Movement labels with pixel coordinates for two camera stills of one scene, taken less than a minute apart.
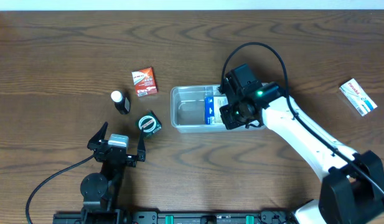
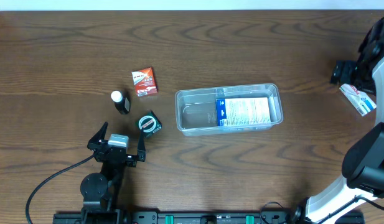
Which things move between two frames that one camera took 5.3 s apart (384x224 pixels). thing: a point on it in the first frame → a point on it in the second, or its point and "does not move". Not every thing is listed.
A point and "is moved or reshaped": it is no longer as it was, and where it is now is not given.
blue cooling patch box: x=212 y=114 is moved or reshaped
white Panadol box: x=358 y=97 does not move
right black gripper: x=226 y=116 → x=343 y=72
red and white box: x=145 y=81 does not move
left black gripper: x=94 y=144 does not move
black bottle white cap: x=122 y=102 does not move
